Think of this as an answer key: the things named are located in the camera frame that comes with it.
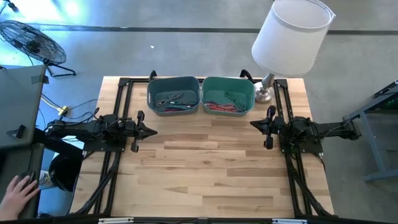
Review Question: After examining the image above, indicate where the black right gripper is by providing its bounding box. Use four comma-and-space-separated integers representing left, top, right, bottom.
249, 105, 285, 150

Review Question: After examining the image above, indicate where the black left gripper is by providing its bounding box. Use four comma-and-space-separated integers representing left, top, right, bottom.
124, 110, 158, 153

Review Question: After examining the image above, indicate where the pink cable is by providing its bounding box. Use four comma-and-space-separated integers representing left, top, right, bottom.
214, 105, 239, 114

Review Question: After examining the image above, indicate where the grey braided cable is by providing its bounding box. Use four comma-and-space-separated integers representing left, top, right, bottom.
154, 91, 185, 108

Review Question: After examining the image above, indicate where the green cable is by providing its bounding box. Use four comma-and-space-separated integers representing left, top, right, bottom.
223, 90, 248, 112

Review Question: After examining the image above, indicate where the teal braided cable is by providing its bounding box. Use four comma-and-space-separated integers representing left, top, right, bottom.
169, 101, 198, 111

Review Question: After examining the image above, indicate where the dark blue-grey plastic bin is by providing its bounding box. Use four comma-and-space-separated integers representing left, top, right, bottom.
146, 76, 202, 118

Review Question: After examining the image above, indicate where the green plastic bin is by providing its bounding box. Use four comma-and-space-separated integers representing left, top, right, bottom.
201, 76, 257, 118

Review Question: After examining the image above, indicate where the silver lamp with white shade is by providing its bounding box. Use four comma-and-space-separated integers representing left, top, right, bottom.
251, 0, 337, 105

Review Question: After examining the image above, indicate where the black round bin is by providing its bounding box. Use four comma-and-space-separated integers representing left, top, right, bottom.
48, 153, 83, 192

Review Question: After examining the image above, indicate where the grey metal stand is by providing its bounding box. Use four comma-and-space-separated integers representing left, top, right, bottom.
343, 80, 398, 183

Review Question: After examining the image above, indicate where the person's shoe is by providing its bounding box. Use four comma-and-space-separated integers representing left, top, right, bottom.
38, 170, 55, 189

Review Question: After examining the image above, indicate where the black tape strip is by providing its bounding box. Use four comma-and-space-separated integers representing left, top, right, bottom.
30, 74, 50, 85

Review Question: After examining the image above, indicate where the small black desk clip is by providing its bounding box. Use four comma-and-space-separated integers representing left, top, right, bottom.
6, 124, 27, 139

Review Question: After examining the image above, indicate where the grey desk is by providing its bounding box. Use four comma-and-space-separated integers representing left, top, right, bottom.
0, 64, 48, 150

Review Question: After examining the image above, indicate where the dark desk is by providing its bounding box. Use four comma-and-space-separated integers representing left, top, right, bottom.
0, 142, 45, 219

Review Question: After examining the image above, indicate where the person's hand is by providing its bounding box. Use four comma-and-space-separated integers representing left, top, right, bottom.
0, 174, 41, 222

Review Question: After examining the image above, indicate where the black floor fan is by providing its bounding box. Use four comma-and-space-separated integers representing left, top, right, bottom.
0, 19, 77, 78

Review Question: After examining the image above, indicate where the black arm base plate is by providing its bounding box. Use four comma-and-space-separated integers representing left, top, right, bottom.
279, 131, 325, 155
81, 136, 126, 153

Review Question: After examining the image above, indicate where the black aluminium table frame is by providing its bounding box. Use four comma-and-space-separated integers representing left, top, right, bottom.
70, 68, 335, 218

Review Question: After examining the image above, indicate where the black floor cable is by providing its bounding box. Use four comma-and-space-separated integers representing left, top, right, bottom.
60, 98, 100, 125

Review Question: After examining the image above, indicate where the white edge bracket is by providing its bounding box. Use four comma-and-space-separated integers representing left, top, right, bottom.
98, 217, 135, 224
272, 218, 307, 224

